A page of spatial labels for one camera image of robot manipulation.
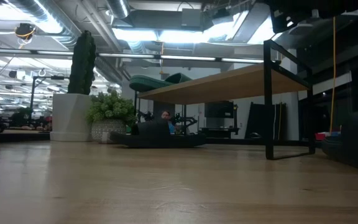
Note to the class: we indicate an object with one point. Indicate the teal slide sandal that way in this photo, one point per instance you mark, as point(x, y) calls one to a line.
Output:
point(148, 83)

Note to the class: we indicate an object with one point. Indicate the person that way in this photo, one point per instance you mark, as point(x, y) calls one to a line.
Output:
point(166, 115)

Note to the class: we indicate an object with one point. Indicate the black television on stand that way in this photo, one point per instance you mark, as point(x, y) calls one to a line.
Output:
point(219, 109)

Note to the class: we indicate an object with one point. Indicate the succulent in patterned pot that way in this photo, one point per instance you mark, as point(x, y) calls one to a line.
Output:
point(109, 109)

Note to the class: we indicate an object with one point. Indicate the black leaning panels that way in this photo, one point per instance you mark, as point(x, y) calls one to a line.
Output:
point(259, 121)

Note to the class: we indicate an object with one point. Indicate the grey ceiling box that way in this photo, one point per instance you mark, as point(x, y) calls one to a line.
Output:
point(191, 18)

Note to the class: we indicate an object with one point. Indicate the cactus in white pot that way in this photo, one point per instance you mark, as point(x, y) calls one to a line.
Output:
point(70, 115)

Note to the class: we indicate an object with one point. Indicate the red bin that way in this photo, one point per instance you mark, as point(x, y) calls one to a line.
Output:
point(320, 136)

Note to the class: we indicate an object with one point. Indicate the black background stand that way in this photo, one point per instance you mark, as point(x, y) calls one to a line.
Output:
point(33, 93)

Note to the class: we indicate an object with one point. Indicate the wooden shelf black metal frame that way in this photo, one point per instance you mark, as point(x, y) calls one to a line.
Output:
point(222, 84)

